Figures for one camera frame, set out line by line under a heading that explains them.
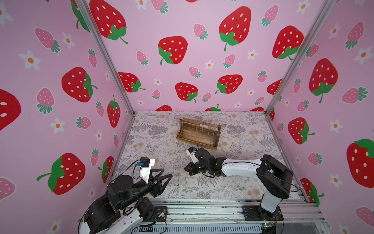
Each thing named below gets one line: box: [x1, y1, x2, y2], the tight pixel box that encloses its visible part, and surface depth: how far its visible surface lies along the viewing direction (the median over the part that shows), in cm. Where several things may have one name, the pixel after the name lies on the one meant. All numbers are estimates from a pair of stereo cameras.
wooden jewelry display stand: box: [176, 117, 222, 151], surface depth 107 cm
